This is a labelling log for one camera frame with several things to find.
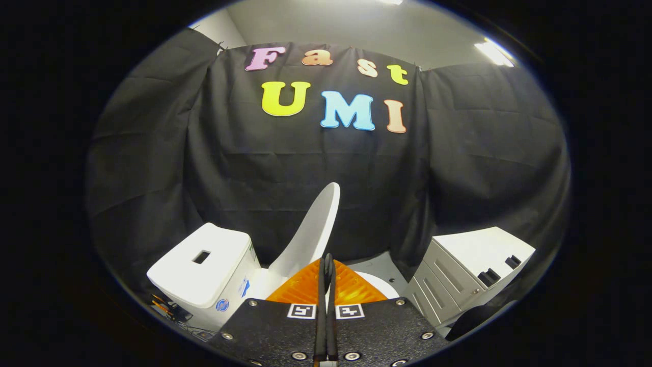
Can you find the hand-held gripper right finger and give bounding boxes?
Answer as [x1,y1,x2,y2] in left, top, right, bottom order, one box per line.
[326,253,450,367]

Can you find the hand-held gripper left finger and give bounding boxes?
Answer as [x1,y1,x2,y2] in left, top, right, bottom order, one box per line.
[209,253,330,367]

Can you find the white toilet lid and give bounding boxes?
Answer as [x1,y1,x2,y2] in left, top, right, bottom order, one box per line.
[268,182,341,278]

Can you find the white drawer cabinet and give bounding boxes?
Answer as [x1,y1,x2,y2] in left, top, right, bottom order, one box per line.
[405,227,536,328]

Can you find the black backdrop cloth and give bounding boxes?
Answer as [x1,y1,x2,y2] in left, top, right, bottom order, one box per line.
[86,28,571,306]

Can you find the small ceiling light panel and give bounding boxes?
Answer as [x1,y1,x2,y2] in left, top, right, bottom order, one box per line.
[474,38,515,68]

